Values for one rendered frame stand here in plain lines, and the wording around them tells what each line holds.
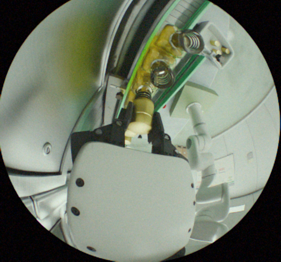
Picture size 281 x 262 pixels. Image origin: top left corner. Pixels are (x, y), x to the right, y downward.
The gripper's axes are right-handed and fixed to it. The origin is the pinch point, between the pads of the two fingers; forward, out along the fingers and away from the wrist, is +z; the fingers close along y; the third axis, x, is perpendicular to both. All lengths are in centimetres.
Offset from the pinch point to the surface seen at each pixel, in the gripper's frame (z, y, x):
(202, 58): 16.6, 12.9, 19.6
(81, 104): 5.6, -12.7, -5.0
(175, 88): 21.0, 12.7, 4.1
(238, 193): -135, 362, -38
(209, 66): 36, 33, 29
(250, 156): -35, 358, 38
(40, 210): -18.4, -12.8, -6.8
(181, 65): 26.2, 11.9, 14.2
